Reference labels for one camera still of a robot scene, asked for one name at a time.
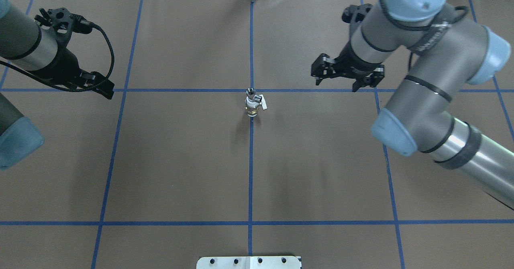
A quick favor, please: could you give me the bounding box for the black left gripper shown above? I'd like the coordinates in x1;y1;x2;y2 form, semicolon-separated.
32;51;114;100

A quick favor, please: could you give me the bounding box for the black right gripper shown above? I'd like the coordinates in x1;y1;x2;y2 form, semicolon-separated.
310;44;385;93

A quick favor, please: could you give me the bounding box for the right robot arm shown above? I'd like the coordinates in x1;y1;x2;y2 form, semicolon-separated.
311;0;513;209

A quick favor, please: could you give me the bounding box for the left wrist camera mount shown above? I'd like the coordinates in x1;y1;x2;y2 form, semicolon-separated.
34;8;96;47

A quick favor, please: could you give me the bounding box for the white mounting plate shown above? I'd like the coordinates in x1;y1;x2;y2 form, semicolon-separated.
196;255;302;269

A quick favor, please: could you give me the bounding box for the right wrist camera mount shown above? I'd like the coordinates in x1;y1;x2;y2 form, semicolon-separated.
341;4;373;37

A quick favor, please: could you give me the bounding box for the chrome angle pipe fitting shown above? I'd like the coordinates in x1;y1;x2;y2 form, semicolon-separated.
246;87;256;101

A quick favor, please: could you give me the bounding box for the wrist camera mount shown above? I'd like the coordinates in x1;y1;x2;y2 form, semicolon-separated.
34;8;96;47
341;4;373;37

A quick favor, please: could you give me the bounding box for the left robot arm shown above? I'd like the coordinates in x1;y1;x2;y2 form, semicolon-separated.
0;0;114;170

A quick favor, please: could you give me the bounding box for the white brass PPR ball valve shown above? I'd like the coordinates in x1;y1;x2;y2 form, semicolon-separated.
245;94;268;117

